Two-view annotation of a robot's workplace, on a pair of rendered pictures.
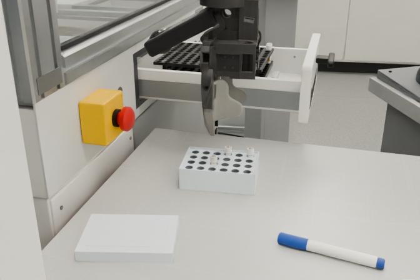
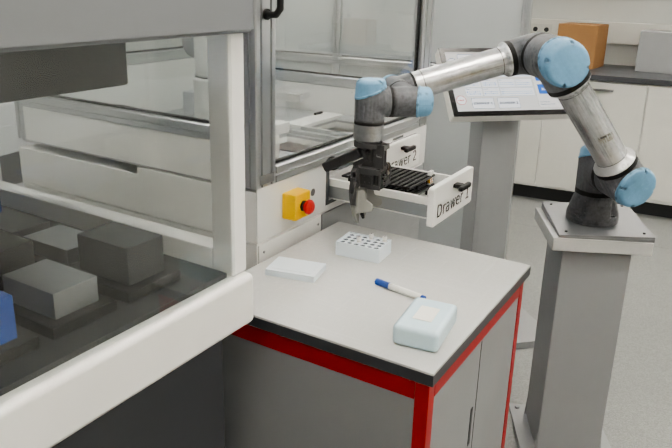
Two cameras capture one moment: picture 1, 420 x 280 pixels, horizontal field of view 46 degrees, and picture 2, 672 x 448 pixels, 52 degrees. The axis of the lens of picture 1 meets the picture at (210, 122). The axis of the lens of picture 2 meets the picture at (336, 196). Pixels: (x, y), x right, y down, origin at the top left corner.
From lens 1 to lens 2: 105 cm
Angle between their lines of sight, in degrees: 16
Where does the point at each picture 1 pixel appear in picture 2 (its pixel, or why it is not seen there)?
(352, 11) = (644, 141)
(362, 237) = (426, 289)
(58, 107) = (269, 194)
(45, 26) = (268, 150)
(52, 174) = (261, 230)
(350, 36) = not seen: hidden behind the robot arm
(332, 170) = (440, 259)
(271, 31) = (487, 158)
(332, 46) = not seen: hidden behind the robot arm
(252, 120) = (465, 243)
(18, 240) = (239, 217)
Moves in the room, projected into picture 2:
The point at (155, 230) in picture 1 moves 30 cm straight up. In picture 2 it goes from (309, 267) to (311, 147)
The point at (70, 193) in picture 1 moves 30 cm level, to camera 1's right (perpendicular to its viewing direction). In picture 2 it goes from (270, 245) to (381, 261)
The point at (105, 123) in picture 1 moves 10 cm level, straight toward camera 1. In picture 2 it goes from (295, 207) to (291, 220)
